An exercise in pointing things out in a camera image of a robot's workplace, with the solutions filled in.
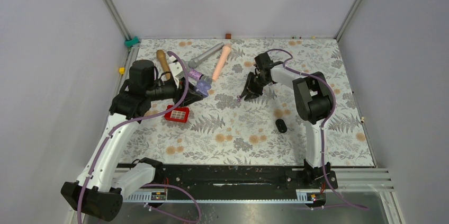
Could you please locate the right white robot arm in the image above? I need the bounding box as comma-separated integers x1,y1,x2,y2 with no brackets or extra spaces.
238,52,336,190

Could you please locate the pink toy microphone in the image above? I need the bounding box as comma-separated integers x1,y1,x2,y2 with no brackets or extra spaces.
212,43,232,82

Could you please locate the floral patterned mat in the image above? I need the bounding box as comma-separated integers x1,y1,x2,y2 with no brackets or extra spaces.
119,39,374,167

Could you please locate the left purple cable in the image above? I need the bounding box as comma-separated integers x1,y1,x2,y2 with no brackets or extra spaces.
76,50,202,224

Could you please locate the silver grey microphone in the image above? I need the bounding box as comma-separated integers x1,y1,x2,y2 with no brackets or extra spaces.
187,42,225,69

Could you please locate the lilac oval earbud case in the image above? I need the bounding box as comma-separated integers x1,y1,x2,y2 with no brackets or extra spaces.
195,80,211,97

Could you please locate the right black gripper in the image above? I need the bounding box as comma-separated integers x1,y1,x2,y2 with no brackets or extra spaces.
240,72,271,101

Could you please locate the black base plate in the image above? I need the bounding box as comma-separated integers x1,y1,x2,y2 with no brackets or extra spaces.
152,165,338,201

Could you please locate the red lego brick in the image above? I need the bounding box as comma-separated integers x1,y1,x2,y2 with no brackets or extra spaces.
164,107,190,123

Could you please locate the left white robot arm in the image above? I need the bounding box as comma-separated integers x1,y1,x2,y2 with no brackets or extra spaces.
61,60,203,223

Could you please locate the brown toy microphone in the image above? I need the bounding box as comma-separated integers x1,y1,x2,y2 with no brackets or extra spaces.
156,49,172,80

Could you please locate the black earbud charging case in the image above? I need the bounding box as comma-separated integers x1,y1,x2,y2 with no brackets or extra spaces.
275,119,288,133

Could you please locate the teal corner clip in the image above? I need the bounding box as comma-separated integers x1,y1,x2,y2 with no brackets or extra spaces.
124,36,140,48

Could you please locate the purple glitter microphone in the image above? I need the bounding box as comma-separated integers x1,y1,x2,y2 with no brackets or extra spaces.
188,68,212,84

